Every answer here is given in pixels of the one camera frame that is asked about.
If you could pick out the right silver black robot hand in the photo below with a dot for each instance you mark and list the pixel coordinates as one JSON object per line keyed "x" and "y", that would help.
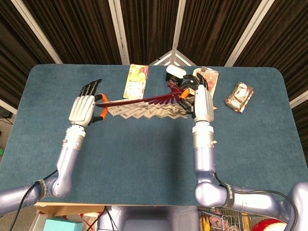
{"x": 203, "y": 106}

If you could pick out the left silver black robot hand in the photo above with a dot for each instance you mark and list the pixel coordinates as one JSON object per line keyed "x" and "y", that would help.
{"x": 81, "y": 108}

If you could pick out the red ribbed paper folding fan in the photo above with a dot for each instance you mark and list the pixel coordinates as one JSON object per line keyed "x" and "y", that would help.
{"x": 156, "y": 110}

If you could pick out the right lilac robot arm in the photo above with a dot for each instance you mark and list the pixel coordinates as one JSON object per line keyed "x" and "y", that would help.
{"x": 204, "y": 156}

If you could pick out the left lilac robot arm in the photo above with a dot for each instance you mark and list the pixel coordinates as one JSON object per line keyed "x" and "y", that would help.
{"x": 67, "y": 158}

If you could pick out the cream plastic tub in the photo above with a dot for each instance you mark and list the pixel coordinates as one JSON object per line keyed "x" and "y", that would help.
{"x": 213, "y": 78}

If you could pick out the silver red snack packet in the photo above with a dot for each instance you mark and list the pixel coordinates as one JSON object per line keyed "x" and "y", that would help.
{"x": 239, "y": 97}

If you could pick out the black luncheon meat can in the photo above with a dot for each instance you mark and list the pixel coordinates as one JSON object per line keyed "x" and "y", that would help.
{"x": 174, "y": 72}

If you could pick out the blue yellow carton box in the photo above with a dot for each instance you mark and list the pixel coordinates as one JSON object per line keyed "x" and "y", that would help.
{"x": 136, "y": 83}

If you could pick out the white partition base foot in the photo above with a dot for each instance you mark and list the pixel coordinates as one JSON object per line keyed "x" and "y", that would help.
{"x": 166, "y": 59}

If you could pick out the blue felt table cover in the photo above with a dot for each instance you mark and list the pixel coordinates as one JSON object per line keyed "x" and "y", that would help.
{"x": 139, "y": 156}

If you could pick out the brown pleated curtain panel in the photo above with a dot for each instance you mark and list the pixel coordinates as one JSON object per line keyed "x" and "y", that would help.
{"x": 149, "y": 26}
{"x": 77, "y": 31}
{"x": 284, "y": 43}
{"x": 214, "y": 29}
{"x": 12, "y": 60}

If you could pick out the brown cardboard box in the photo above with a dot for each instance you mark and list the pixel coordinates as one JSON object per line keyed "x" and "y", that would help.
{"x": 55, "y": 209}

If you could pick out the teal box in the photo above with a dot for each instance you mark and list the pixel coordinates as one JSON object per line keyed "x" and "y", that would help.
{"x": 62, "y": 225}

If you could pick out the lilac robot torso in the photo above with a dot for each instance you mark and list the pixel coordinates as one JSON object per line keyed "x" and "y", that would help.
{"x": 149, "y": 217}

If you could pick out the red white ball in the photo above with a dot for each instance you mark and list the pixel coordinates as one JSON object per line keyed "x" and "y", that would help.
{"x": 267, "y": 226}

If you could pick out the white partition frame post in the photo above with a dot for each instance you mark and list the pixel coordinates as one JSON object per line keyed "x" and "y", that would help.
{"x": 38, "y": 33}
{"x": 178, "y": 26}
{"x": 119, "y": 31}
{"x": 247, "y": 33}

